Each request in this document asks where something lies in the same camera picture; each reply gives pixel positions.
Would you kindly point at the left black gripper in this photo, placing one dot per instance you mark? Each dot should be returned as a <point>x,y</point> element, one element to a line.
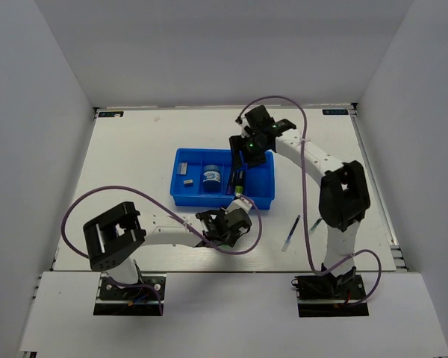
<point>231,240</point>

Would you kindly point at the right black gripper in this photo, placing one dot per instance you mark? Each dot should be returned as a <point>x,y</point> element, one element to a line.
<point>239,144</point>

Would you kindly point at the green black highlighter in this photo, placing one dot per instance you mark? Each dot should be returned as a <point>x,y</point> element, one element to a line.
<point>226,248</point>

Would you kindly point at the yellow black highlighter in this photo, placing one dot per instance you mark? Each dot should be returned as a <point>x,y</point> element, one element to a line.
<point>239,182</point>

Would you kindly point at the purple black highlighter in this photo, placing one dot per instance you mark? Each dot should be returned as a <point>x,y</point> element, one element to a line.
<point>230,188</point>

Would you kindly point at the blue correction tape roll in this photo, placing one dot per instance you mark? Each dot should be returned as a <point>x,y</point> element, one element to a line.
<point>211,178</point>

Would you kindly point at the white eraser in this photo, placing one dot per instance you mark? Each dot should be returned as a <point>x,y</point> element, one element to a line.
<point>182,168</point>

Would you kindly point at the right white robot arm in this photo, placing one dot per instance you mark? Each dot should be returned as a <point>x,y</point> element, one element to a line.
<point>344,197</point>

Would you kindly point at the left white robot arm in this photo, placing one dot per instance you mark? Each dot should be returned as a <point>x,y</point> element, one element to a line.
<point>112,237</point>

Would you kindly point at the blue plastic divided tray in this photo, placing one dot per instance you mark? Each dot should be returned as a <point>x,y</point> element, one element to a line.
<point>259,182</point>

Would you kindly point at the blue pen refill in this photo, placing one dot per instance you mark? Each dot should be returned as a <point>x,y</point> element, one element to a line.
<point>290,235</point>

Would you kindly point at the right table corner label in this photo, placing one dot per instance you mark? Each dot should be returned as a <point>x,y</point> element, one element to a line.
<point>335,112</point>

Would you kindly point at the table corner label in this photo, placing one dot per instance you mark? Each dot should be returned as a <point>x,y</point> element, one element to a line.
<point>335,112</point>
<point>110,114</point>

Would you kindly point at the green pen refill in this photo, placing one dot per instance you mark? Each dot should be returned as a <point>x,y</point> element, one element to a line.
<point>315,225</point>

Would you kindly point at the left table corner label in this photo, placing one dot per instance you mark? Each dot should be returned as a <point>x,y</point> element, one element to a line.
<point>110,114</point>

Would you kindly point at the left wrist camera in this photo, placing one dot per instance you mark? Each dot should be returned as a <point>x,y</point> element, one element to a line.
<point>240,202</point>

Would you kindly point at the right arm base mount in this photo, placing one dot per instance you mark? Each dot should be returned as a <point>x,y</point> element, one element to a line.
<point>315,298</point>

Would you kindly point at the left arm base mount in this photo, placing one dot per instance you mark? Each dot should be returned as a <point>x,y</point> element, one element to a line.
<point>112,300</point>

